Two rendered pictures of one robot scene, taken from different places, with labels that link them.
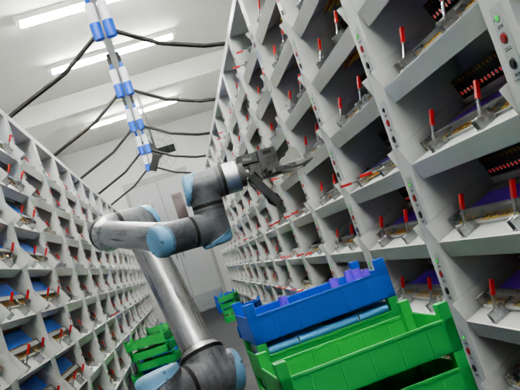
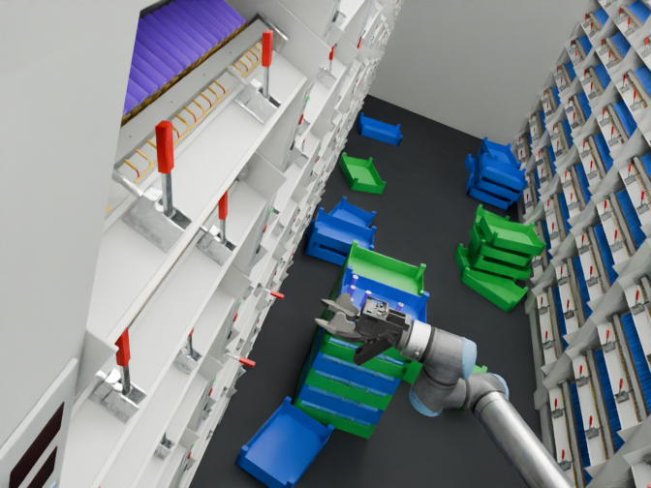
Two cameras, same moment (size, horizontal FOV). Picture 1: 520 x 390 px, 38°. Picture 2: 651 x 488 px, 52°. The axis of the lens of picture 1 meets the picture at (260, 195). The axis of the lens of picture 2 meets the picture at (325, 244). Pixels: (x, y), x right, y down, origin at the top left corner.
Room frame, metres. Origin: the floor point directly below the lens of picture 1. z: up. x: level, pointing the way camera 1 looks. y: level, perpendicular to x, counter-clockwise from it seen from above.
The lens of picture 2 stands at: (3.47, -0.07, 1.83)
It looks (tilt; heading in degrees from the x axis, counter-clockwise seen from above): 33 degrees down; 187
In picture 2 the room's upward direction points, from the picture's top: 22 degrees clockwise
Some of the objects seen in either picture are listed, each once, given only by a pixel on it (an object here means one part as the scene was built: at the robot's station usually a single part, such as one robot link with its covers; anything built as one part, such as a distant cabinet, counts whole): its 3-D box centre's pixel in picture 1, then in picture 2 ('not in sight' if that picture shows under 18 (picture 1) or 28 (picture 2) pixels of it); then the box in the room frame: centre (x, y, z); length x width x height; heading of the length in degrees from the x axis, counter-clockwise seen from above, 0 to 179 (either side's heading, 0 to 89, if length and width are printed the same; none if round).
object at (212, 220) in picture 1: (210, 225); (436, 387); (2.18, 0.16, 0.76); 0.12 x 0.09 x 0.12; 121
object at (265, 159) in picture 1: (258, 166); (381, 325); (2.20, -0.02, 0.88); 0.12 x 0.08 x 0.09; 97
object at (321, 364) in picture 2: not in sight; (358, 354); (1.62, -0.03, 0.28); 0.30 x 0.20 x 0.08; 101
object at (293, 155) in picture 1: (295, 156); (342, 302); (2.18, -0.13, 0.87); 0.09 x 0.03 x 0.06; 80
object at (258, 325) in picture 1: (309, 299); (383, 304); (1.62, -0.03, 0.52); 0.30 x 0.20 x 0.08; 101
